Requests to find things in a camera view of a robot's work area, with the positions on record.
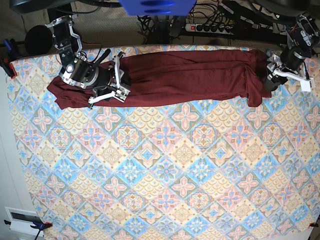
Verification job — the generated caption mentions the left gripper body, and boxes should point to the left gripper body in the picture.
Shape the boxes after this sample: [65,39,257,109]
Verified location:
[267,47,306,75]

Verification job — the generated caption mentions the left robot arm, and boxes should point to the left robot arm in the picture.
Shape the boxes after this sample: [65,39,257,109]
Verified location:
[264,15,320,92]

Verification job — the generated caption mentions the tangle of black cables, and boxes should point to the tangle of black cables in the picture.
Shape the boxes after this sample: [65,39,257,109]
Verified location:
[136,14,186,46]

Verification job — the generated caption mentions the blue plastic mount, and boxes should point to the blue plastic mount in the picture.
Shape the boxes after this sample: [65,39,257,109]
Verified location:
[118,0,197,16]

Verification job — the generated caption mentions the orange clamp lower right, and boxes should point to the orange clamp lower right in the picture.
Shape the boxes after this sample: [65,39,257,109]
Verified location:
[309,222,319,228]

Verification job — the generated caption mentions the orange black clamp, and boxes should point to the orange black clamp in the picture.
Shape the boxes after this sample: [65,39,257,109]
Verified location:
[0,58,17,79]

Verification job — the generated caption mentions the blue handled clamp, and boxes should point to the blue handled clamp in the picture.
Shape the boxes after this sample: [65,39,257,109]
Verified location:
[3,38,19,55]

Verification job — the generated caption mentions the blue clamp lower left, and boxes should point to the blue clamp lower left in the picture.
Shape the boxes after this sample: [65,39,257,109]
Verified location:
[4,220,53,240]

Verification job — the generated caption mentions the patterned tablecloth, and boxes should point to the patterned tablecloth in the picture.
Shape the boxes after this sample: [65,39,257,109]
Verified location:
[6,55,320,240]

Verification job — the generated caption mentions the white power strip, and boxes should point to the white power strip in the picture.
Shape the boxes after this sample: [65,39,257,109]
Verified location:
[184,23,232,35]

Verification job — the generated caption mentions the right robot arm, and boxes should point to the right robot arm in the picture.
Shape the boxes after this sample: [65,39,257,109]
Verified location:
[45,14,129,91]

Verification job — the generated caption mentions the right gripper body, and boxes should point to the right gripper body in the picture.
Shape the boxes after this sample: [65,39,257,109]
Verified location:
[59,49,115,89]

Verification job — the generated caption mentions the white wall box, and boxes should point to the white wall box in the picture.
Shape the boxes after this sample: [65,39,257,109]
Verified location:
[5,206,41,237]

